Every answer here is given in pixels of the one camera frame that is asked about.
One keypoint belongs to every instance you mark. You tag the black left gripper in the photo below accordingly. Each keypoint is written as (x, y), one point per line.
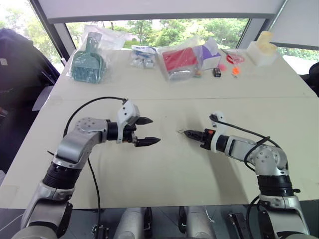
(129, 133)

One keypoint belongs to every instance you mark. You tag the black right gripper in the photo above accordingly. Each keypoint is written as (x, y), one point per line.
(207, 139)

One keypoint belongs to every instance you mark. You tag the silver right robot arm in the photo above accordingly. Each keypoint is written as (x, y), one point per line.
(266, 155)

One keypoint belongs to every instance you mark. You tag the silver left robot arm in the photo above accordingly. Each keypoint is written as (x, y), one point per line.
(74, 144)

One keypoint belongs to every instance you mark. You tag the small colourful object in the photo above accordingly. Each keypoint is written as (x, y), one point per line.
(198, 74)

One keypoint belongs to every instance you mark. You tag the small black box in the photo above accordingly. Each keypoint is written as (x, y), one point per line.
(217, 72)

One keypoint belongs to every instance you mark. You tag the small pink object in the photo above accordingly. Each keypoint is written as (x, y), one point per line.
(223, 67)

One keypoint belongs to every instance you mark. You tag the blue white bagged small parts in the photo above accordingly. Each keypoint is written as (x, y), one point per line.
(143, 57)

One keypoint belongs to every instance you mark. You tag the small orange object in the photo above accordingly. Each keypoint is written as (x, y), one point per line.
(235, 71)

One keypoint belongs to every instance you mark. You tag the red box in plastic bag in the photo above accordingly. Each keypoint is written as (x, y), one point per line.
(179, 61)

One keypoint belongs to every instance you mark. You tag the purple and white box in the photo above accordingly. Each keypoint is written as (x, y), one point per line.
(210, 56)

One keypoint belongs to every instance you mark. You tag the red item in clear wrap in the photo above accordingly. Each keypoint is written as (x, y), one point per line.
(234, 57)

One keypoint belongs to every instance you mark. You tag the grey rounded robot leg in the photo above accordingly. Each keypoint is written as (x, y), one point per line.
(200, 224)
(129, 224)

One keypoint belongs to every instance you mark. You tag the green dustpan in plastic bag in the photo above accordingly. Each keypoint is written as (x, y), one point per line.
(87, 63)

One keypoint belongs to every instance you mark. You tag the clear crumpled plastic bag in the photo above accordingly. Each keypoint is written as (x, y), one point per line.
(112, 37)

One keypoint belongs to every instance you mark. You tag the white roller blind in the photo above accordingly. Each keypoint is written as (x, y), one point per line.
(159, 8)

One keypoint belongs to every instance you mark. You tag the dark object at table edge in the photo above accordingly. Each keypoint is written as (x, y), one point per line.
(312, 77)

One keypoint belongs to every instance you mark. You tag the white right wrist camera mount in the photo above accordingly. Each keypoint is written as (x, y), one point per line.
(216, 139)

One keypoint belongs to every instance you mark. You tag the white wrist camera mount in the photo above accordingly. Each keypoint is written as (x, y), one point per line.
(216, 139)
(125, 112)

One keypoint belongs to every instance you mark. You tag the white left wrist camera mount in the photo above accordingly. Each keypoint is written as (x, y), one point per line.
(125, 112)

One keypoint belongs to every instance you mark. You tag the black metal bracket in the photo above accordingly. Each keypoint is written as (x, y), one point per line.
(101, 231)
(238, 225)

